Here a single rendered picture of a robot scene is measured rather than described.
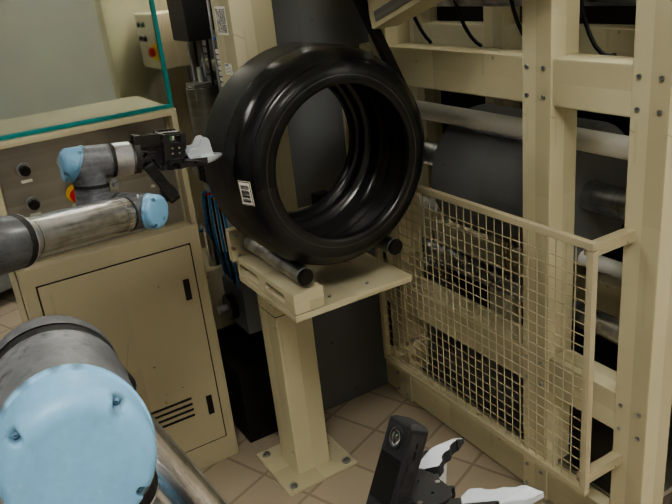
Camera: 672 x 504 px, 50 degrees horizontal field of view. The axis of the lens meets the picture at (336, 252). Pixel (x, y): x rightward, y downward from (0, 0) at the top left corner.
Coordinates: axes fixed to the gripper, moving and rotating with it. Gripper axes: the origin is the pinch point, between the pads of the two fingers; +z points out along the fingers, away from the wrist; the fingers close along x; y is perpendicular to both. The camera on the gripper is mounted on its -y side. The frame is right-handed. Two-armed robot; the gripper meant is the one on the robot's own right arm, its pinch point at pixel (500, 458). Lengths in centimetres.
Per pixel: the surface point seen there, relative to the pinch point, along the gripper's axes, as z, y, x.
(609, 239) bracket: 75, 1, -54
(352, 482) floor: 36, 89, -136
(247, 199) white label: 6, -21, -96
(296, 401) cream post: 25, 57, -145
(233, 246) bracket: 11, -2, -133
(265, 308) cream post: 21, 24, -146
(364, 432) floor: 53, 86, -157
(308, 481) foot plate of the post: 23, 87, -143
